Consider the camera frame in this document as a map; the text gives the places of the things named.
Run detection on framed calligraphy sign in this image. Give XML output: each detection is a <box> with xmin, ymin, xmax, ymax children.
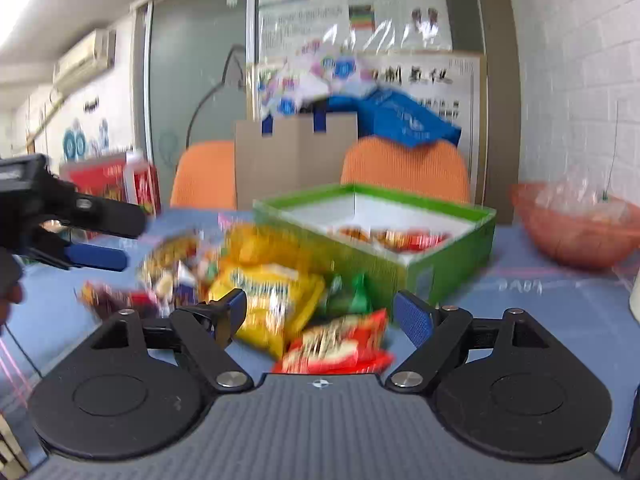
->
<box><xmin>246</xmin><ymin>51</ymin><xmax>488</xmax><ymax>206</ymax></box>

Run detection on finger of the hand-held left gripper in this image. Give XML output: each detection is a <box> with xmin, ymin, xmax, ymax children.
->
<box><xmin>74</xmin><ymin>191</ymin><xmax>147</xmax><ymax>240</ymax></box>
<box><xmin>62</xmin><ymin>242</ymin><xmax>129</xmax><ymax>272</ymax></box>

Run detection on clear biscuit packet brown label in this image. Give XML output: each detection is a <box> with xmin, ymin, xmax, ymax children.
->
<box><xmin>136</xmin><ymin>231</ymin><xmax>222</xmax><ymax>312</ymax></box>

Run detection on clear plastic wrapper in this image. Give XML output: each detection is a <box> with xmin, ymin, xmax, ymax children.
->
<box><xmin>535</xmin><ymin>170</ymin><xmax>632</xmax><ymax>223</ymax></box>

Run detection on dark red snack packet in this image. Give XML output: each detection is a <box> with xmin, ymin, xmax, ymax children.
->
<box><xmin>79</xmin><ymin>281</ymin><xmax>162</xmax><ymax>322</ymax></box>

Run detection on wall poster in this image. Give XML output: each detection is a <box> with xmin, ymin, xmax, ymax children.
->
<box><xmin>256</xmin><ymin>0</ymin><xmax>454</xmax><ymax>62</ymax></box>

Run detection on pink plastic bowl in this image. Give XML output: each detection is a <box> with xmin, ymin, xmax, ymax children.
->
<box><xmin>509</xmin><ymin>181</ymin><xmax>640</xmax><ymax>269</ymax></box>

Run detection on frosted glass door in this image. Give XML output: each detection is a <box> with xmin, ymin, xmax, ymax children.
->
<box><xmin>146</xmin><ymin>0</ymin><xmax>259</xmax><ymax>207</ymax></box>

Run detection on green cardboard box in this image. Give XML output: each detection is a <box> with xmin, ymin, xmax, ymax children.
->
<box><xmin>252</xmin><ymin>183</ymin><xmax>497</xmax><ymax>307</ymax></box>

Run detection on person's left hand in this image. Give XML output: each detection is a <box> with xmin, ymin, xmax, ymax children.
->
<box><xmin>0</xmin><ymin>280</ymin><xmax>24</xmax><ymax>331</ymax></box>

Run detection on plain yellow snack packet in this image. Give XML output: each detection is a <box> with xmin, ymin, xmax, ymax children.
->
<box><xmin>224</xmin><ymin>224</ymin><xmax>323</xmax><ymax>272</ymax></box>

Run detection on red gift box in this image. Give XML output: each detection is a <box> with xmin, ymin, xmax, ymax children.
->
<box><xmin>59</xmin><ymin>151</ymin><xmax>162</xmax><ymax>217</ymax></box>

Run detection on white air conditioner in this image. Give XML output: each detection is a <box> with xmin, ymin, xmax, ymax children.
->
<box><xmin>52</xmin><ymin>29</ymin><xmax>117</xmax><ymax>89</ymax></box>

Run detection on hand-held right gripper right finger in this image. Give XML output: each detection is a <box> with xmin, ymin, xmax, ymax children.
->
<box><xmin>382</xmin><ymin>290</ymin><xmax>551</xmax><ymax>393</ymax></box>

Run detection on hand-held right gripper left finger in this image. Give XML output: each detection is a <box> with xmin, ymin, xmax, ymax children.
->
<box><xmin>90</xmin><ymin>288</ymin><xmax>254</xmax><ymax>395</ymax></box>

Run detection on floral cloth bag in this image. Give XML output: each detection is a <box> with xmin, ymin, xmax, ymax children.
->
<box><xmin>254</xmin><ymin>41</ymin><xmax>377</xmax><ymax>117</ymax></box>

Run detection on blue plastic bag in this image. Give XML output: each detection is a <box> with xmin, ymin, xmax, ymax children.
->
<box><xmin>327</xmin><ymin>86</ymin><xmax>462</xmax><ymax>149</ymax></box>

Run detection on orange chair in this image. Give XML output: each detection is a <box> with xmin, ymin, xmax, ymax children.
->
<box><xmin>170</xmin><ymin>141</ymin><xmax>238</xmax><ymax>209</ymax></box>
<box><xmin>340</xmin><ymin>136</ymin><xmax>472</xmax><ymax>204</ymax></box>

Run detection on blue wall decal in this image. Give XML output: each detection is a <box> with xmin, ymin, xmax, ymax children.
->
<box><xmin>61</xmin><ymin>117</ymin><xmax>110</xmax><ymax>162</ymax></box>

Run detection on orange chair back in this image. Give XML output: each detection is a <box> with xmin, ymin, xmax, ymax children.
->
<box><xmin>340</xmin><ymin>136</ymin><xmax>472</xmax><ymax>204</ymax></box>

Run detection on small red snack packet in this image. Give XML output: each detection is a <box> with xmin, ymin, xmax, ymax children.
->
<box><xmin>334</xmin><ymin>226</ymin><xmax>452</xmax><ymax>254</ymax></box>

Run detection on green snack packet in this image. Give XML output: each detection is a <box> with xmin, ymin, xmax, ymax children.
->
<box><xmin>320</xmin><ymin>274</ymin><xmax>375</xmax><ymax>319</ymax></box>

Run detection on brown paper bag blue handles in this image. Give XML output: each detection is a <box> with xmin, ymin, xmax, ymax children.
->
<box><xmin>234</xmin><ymin>111</ymin><xmax>359</xmax><ymax>211</ymax></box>

